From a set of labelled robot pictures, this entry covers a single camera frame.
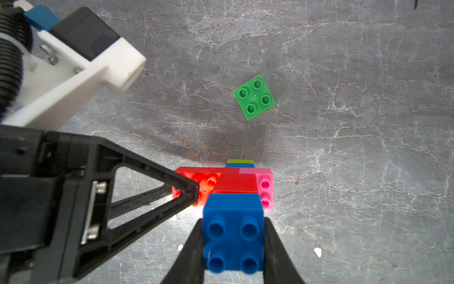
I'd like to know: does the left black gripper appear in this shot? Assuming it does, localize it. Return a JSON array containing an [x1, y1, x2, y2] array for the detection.
[[1, 126, 117, 284]]

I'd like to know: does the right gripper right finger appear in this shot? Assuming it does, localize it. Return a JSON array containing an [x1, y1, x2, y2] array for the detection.
[[263, 217, 305, 284]]

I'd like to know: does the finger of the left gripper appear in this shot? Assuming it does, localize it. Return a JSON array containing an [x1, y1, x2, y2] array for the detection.
[[95, 139, 199, 263]]

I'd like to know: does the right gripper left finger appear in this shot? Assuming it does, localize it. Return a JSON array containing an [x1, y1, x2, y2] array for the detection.
[[162, 219, 205, 284]]

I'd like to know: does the upturned blue square lego brick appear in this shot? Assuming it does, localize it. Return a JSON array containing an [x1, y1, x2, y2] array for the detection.
[[202, 194, 264, 275]]

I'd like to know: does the long red lego brick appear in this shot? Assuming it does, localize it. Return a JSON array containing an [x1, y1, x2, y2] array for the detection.
[[175, 167, 240, 207]]

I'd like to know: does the pink square lego brick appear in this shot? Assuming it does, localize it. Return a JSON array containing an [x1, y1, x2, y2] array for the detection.
[[239, 168, 274, 211]]

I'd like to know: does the red square lego brick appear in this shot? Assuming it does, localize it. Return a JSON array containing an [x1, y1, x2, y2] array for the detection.
[[212, 172, 258, 194]]

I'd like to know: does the lime green square lego brick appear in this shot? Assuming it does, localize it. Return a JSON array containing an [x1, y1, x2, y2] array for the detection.
[[227, 159, 254, 164]]

